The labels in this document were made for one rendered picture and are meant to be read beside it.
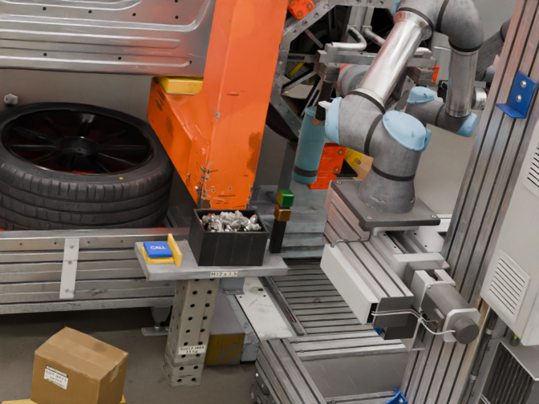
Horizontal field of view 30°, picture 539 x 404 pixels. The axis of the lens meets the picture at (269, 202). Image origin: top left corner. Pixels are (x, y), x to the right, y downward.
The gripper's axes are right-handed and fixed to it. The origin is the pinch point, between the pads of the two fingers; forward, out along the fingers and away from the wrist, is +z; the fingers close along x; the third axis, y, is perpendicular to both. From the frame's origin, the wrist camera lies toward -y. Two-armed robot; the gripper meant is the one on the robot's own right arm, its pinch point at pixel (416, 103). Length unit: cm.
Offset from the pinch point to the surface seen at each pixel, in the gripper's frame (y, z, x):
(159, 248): -35, 92, 29
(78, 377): -68, 115, 44
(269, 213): -43, 44, -2
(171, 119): -19, 76, -24
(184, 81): -10, 69, -37
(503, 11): 23, -49, -35
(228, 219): -26, 72, 29
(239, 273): -40, 69, 37
